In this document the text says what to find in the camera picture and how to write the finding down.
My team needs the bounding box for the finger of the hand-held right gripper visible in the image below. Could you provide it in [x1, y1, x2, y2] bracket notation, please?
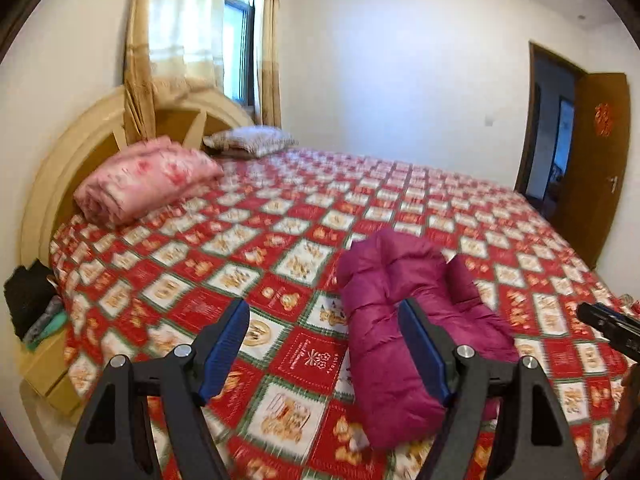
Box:
[576, 302, 640, 341]
[602, 329, 640, 362]

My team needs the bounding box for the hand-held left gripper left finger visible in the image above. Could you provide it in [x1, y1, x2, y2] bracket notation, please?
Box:
[61, 299, 251, 480]

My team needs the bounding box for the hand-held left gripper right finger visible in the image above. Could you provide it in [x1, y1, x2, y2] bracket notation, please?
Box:
[397, 297, 586, 480]

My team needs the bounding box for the magenta puffer jacket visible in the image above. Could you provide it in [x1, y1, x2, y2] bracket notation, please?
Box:
[335, 227, 521, 451]

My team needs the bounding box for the person's right forearm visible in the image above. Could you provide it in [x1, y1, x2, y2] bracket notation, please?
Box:
[605, 360, 640, 471]

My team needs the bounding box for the clothes pile on nightstand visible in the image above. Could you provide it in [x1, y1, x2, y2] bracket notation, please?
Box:
[4, 259, 58, 341]

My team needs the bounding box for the brown wooden door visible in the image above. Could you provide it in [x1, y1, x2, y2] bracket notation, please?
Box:
[552, 72, 631, 271]

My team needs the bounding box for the red printed bedspread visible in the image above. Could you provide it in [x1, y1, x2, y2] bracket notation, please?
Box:
[49, 147, 636, 480]

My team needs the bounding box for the beige wooden nightstand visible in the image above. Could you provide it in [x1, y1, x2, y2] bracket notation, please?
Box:
[17, 330, 83, 416]

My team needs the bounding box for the grey green cloth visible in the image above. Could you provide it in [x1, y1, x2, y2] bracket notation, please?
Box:
[22, 297, 68, 348]

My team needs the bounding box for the pink floral folded quilt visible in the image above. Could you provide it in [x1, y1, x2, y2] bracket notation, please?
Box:
[73, 136, 225, 226]

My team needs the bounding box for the red paper door decoration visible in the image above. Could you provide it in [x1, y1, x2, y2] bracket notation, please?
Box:
[592, 101, 613, 137]

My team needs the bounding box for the striped pillow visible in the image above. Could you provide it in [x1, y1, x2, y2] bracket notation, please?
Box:
[202, 126, 299, 159]

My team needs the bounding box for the beige wooden headboard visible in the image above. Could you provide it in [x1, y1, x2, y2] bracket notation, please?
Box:
[20, 77, 256, 261]

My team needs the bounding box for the window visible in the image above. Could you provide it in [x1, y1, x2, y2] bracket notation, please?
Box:
[222, 0, 266, 111]

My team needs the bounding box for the white sheer curtain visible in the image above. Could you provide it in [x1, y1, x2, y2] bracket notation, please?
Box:
[147, 0, 228, 91]

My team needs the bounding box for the brown door frame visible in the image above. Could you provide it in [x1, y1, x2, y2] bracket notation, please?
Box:
[514, 41, 591, 211]

